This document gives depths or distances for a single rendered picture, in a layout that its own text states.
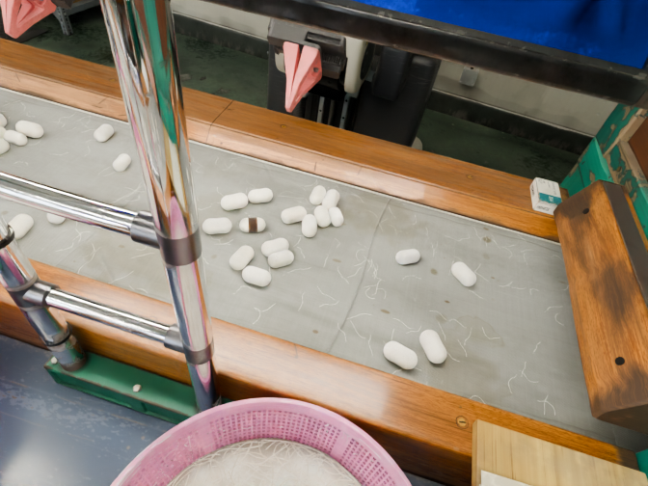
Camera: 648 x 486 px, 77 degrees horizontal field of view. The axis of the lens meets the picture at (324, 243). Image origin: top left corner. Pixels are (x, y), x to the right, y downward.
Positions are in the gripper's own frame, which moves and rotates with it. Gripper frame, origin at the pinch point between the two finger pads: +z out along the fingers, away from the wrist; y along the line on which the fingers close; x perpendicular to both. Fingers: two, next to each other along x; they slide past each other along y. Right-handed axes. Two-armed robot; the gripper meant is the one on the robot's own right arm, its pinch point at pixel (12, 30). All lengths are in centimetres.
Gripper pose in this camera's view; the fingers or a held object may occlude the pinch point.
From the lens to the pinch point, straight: 80.1
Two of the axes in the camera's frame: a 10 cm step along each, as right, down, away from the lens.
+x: 0.8, 0.7, 9.9
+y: 9.6, 2.8, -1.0
